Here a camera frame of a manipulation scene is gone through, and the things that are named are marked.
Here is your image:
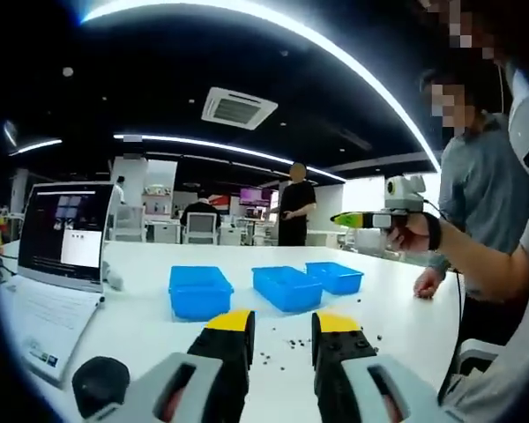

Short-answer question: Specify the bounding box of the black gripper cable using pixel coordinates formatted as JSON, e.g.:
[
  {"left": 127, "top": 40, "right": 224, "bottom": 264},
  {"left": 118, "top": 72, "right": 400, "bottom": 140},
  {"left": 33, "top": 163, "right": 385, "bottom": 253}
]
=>
[{"left": 424, "top": 198, "right": 467, "bottom": 369}]

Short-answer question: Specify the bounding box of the wall-mounted purple screen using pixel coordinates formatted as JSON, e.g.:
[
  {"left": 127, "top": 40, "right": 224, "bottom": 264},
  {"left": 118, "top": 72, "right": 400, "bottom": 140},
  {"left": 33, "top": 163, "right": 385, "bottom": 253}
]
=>
[{"left": 239, "top": 186, "right": 273, "bottom": 207}]

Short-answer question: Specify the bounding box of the ceiling air conditioner vent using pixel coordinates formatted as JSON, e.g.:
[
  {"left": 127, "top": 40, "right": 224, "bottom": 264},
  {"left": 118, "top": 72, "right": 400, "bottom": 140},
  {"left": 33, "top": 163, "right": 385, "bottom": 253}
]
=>
[{"left": 200, "top": 85, "right": 279, "bottom": 131}]

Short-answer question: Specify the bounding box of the black wrist strap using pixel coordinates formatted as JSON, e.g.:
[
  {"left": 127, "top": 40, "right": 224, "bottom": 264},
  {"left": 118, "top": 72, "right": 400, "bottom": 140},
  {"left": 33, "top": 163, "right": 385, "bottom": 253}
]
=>
[{"left": 424, "top": 212, "right": 445, "bottom": 253}]

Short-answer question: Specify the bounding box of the person's torso in grey shirt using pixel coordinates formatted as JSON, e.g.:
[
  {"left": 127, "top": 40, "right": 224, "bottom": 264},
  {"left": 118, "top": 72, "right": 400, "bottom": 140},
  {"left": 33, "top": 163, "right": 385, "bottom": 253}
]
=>
[{"left": 438, "top": 175, "right": 529, "bottom": 419}]

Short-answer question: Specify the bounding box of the white ceiling light strip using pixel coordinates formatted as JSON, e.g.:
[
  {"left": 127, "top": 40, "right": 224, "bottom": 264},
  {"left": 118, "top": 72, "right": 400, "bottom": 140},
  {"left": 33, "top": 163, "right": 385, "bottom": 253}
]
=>
[
  {"left": 81, "top": 0, "right": 443, "bottom": 174},
  {"left": 7, "top": 138, "right": 64, "bottom": 157},
  {"left": 113, "top": 133, "right": 347, "bottom": 183}
]

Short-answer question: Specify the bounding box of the black computer mouse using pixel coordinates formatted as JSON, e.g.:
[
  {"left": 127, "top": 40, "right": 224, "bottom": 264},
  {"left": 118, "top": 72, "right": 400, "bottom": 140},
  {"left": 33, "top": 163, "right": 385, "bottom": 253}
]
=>
[{"left": 71, "top": 355, "right": 132, "bottom": 420}]

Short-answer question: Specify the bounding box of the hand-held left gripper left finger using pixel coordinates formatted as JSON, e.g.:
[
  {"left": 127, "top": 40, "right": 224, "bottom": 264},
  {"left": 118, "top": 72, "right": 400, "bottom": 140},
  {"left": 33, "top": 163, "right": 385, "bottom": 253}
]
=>
[{"left": 86, "top": 308, "right": 257, "bottom": 423}]

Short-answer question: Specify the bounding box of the grey rounded object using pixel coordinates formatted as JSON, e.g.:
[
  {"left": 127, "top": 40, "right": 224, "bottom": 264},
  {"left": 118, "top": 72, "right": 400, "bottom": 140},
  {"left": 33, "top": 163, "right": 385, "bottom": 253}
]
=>
[{"left": 101, "top": 260, "right": 126, "bottom": 292}]

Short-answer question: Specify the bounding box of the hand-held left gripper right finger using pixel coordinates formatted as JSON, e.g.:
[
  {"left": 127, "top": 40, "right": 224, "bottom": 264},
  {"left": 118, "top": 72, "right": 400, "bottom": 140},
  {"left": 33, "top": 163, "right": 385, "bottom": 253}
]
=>
[{"left": 311, "top": 311, "right": 458, "bottom": 423}]

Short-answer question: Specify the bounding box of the white and black armchair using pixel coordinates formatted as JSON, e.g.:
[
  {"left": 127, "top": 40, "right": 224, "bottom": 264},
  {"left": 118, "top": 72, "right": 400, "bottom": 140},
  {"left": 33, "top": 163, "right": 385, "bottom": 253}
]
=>
[{"left": 436, "top": 337, "right": 510, "bottom": 406}]

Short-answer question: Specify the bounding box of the blue plastic bin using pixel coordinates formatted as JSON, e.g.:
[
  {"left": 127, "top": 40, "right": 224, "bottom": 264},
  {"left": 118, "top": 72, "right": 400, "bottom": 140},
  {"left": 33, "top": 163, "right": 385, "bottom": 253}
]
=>
[
  {"left": 168, "top": 264, "right": 235, "bottom": 322},
  {"left": 305, "top": 261, "right": 365, "bottom": 296},
  {"left": 250, "top": 265, "right": 324, "bottom": 314}
]

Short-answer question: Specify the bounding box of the silver laptop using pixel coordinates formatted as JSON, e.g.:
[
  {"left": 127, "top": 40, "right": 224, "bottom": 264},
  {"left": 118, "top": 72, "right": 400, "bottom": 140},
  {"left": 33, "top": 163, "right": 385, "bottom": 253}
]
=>
[{"left": 0, "top": 180, "right": 116, "bottom": 390}]

